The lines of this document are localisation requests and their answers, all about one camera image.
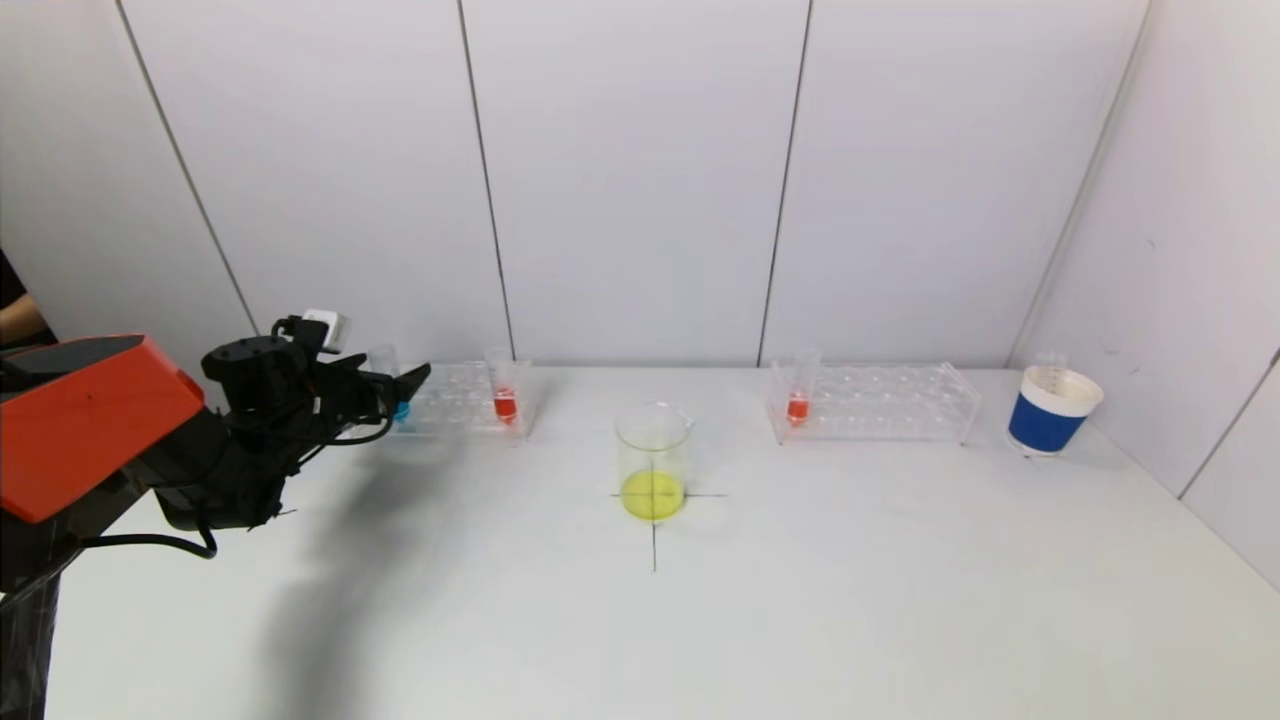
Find clear glass beaker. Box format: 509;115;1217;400
614;402;696;523

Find clear acrylic test tube rack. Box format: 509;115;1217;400
767;362;981;447
395;360;537;441

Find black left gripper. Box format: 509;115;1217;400
315;352;432;428

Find bare person forearm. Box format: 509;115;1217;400
0;295;47;346

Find black left wrist camera cable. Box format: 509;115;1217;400
215;315;396;471

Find blue sleeved paper cup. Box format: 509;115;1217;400
1007;365;1104;459

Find red pigment test tube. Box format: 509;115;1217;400
486;346;521;427
785;348;823;429

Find blue pigment test tube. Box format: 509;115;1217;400
368;345;413;424

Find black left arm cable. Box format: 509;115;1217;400
80;525;219;561

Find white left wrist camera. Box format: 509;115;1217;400
300;308;353;353

